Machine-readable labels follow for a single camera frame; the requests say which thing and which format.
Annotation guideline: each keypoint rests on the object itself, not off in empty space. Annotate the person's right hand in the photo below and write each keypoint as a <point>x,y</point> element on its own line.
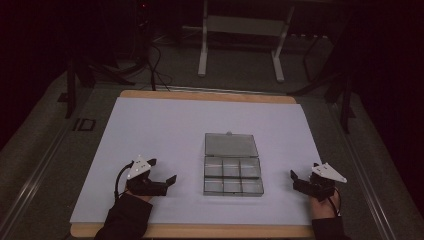
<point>323,210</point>

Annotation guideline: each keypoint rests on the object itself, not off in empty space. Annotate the white work board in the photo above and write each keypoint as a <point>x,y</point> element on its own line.
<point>166,140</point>

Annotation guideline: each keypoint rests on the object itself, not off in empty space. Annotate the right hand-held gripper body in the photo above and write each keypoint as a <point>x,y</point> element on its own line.
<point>320,188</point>

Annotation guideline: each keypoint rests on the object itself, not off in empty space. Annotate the black metal stand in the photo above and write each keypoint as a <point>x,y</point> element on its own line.
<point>71,90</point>
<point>345,100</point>

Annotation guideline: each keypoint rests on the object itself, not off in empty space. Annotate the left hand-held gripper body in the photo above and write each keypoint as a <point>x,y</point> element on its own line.
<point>145,186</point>

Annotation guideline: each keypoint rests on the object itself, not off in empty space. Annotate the clear plastic compartment box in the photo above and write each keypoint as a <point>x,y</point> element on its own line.
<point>231,166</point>

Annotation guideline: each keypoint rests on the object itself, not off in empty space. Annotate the person's left hand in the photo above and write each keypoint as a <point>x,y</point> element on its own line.
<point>141,197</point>

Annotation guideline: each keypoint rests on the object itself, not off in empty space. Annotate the white metal stand frame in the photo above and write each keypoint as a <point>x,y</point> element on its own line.
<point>245,25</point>

